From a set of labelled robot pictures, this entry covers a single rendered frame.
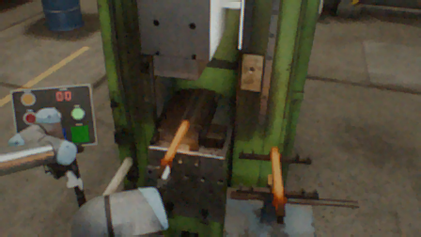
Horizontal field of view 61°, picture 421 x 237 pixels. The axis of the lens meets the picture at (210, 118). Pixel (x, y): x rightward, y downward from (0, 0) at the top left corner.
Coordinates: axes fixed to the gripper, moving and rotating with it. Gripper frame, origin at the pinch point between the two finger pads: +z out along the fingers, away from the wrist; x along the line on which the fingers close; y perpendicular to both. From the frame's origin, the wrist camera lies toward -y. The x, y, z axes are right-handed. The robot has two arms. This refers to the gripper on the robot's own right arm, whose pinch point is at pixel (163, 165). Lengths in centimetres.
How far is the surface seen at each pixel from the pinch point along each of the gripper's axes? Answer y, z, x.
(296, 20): -51, 42, 45
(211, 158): 10.4, 21.8, 15.6
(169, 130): 1.8, 27.7, -6.5
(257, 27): -47, 41, 30
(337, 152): 99, 163, 103
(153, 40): -43, 27, -11
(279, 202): -0.8, -10.9, 47.1
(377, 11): 87, 603, 209
